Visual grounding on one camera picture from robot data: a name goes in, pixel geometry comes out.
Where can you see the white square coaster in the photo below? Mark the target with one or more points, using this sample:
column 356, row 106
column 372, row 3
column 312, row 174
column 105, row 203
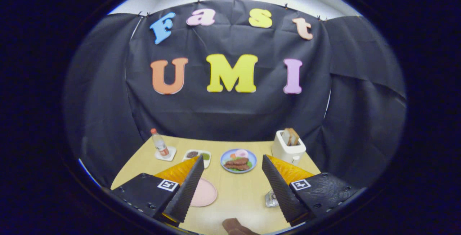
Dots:
column 171, row 152

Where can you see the white divided tray with beans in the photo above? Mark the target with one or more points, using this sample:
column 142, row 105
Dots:
column 191, row 154

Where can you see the brown grilled meat strip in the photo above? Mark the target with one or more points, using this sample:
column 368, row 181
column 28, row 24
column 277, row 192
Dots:
column 237, row 161
column 236, row 167

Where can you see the pink ham slice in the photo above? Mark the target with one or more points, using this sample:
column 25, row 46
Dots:
column 241, row 153

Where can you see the toast slice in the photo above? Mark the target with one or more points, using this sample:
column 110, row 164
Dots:
column 286, row 137
column 295, row 137

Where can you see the pink plate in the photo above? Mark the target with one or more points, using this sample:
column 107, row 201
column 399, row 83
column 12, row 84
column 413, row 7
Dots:
column 205, row 193

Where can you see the clear water bottle red label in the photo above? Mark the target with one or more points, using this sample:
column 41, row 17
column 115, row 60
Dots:
column 159, row 143

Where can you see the blue plate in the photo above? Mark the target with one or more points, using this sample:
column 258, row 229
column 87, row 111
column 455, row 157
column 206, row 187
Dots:
column 253, row 157

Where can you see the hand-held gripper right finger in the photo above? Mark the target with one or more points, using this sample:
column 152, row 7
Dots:
column 279, row 188

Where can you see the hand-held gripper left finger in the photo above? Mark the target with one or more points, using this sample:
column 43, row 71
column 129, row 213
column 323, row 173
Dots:
column 187, row 188

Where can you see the white toaster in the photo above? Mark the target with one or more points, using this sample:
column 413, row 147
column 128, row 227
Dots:
column 286, row 152

